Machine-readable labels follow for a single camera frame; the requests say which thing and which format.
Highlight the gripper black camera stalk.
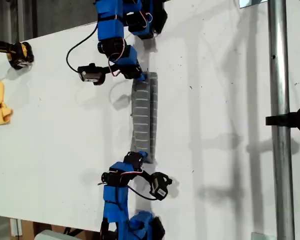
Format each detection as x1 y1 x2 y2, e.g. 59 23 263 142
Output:
139 171 153 183
103 65 123 76

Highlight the yellow black power tool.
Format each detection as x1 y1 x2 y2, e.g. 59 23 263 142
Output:
0 38 35 70

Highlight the white box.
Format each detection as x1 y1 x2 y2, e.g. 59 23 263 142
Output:
34 229 66 240

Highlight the grey striped towel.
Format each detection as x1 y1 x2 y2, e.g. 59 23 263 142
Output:
129 71 159 165

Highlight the gripper black camera cable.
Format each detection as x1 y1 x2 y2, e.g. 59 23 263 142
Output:
128 186 157 201
66 23 100 73

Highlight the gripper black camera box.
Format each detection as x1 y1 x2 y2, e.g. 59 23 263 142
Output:
77 63 106 86
149 171 173 201

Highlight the steel post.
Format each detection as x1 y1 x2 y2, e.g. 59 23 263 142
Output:
267 0 296 240

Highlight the black clamp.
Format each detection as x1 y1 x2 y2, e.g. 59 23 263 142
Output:
265 106 300 133

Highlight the white table bracket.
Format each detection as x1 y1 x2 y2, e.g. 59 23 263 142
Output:
9 218 23 237

